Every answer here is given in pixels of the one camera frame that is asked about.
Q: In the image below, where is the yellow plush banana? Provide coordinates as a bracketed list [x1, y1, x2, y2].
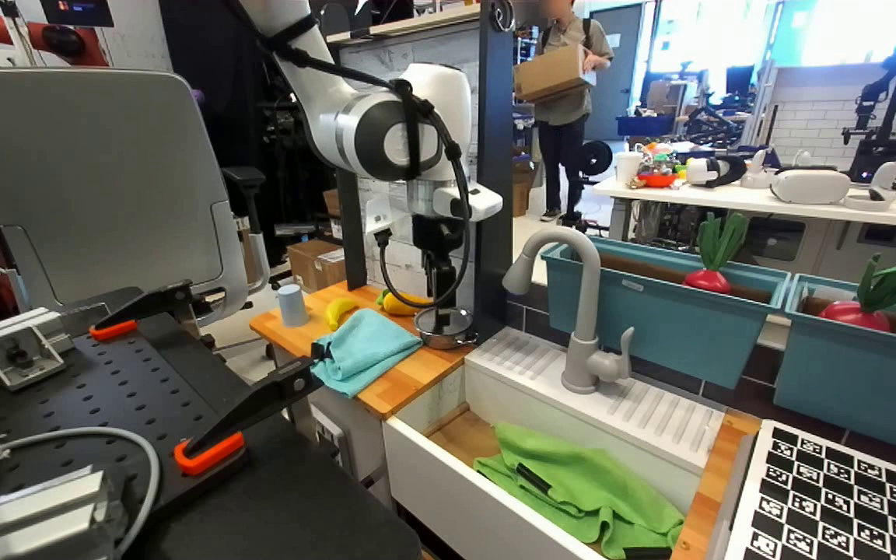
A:
[319, 295, 365, 331]

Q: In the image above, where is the black vertical post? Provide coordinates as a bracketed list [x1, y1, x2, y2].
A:
[475, 0, 518, 335]

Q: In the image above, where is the silver round lid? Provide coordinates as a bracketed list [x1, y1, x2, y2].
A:
[421, 322, 478, 343]

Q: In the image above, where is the person in grey shirt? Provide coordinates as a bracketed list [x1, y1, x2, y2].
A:
[529, 0, 617, 228]

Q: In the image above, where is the black clamp with orange handle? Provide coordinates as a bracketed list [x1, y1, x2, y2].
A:
[84, 279, 203, 345]
[172, 354, 334, 481]

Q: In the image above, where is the white sink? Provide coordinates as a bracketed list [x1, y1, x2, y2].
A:
[379, 323, 732, 560]

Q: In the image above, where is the flat monitor panel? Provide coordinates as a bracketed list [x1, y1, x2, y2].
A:
[0, 69, 255, 315]

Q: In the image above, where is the light blue cloth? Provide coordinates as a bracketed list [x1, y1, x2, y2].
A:
[307, 304, 425, 400]

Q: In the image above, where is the aluminium extrusion bracket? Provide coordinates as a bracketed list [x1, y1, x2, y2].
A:
[0, 463, 114, 560]
[0, 304, 68, 396]

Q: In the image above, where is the grey faucet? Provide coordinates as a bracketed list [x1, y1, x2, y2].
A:
[501, 225, 641, 399]

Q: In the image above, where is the red toy radish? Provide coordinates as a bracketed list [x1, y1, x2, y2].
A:
[681, 209, 754, 295]
[818, 255, 896, 332]

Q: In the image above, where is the small cardboard box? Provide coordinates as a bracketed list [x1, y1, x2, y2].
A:
[286, 236, 351, 292]

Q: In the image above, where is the red padded bar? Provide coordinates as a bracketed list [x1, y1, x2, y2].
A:
[0, 5, 110, 69]

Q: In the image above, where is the white background table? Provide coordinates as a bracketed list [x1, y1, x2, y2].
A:
[606, 180, 896, 233]

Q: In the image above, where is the green cloth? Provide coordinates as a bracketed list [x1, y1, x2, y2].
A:
[474, 417, 687, 558]

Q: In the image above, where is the black perforated board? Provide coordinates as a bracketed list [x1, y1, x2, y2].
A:
[0, 304, 425, 560]

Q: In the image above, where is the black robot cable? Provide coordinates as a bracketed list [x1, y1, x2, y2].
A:
[257, 29, 475, 315]

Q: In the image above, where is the grey-blue cylinder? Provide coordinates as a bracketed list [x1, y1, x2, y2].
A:
[277, 283, 311, 331]

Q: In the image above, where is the grey cable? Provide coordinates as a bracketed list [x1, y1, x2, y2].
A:
[0, 399, 166, 558]

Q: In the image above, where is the carried cardboard box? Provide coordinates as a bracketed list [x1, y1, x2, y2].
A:
[510, 40, 590, 106]

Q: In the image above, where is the teal bin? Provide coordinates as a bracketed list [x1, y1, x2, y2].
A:
[541, 241, 795, 396]
[772, 271, 896, 463]

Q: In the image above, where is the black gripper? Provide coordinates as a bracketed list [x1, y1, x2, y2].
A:
[410, 214, 471, 335]

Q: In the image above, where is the silver pot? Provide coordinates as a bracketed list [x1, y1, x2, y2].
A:
[416, 326, 486, 354]

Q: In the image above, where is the checkerboard calibration board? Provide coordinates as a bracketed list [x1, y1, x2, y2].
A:
[725, 417, 896, 560]

